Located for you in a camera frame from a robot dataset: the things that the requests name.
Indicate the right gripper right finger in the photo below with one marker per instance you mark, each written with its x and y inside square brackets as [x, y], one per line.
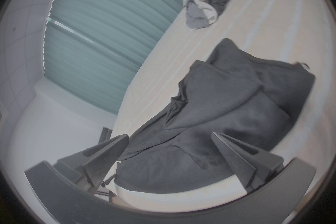
[240, 157]

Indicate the blue-green curtain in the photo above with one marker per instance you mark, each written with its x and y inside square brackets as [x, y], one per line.
[110, 20]

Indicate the dark grey garment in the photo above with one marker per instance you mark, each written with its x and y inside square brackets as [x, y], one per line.
[223, 118]

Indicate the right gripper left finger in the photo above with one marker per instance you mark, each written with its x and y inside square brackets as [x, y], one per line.
[101, 162]

